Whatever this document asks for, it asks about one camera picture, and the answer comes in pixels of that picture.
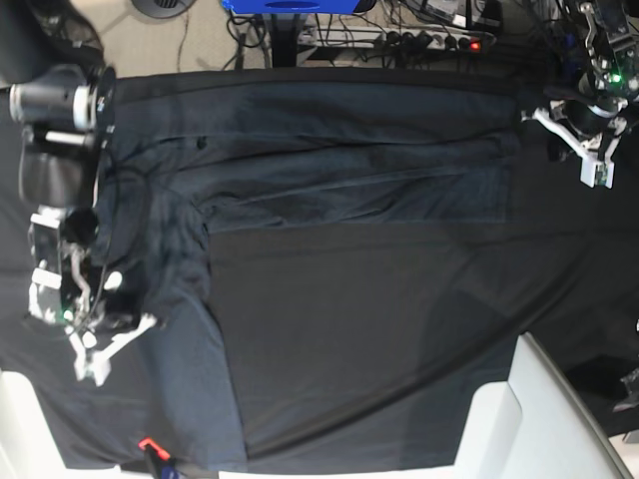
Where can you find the white chair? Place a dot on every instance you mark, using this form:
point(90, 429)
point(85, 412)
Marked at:
point(534, 425)

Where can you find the dark grey T-shirt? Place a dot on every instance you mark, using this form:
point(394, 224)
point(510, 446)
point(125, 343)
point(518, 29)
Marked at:
point(304, 244)

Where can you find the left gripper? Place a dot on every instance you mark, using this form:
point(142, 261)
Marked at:
point(599, 125)

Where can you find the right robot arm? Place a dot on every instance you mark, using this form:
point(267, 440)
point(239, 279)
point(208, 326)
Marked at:
point(61, 95)

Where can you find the white power strip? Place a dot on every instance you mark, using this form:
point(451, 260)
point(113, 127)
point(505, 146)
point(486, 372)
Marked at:
point(435, 38)

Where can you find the black table cloth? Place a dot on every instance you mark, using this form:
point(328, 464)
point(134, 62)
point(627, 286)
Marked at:
point(563, 267)

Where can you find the blue plastic bin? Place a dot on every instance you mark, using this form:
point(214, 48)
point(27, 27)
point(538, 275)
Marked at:
point(245, 7)

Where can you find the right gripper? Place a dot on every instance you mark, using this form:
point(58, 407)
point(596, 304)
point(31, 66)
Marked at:
point(118, 311)

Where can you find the grey round floor base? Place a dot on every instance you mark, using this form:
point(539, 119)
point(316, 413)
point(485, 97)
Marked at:
point(162, 9)

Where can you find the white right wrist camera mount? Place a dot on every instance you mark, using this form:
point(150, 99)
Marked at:
point(95, 364)

